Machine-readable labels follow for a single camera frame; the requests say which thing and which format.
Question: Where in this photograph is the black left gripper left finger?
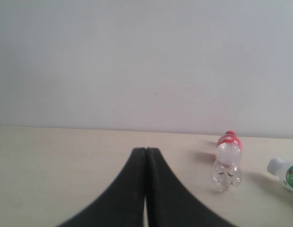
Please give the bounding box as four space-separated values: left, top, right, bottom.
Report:
60 148 146 227

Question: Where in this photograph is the white green-label drink bottle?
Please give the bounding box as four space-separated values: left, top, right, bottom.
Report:
267 157 293 192

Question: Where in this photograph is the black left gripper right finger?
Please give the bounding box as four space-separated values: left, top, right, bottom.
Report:
146 148 233 227

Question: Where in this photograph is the clear red-label cola bottle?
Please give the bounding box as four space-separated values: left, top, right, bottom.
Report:
211 131 242 192

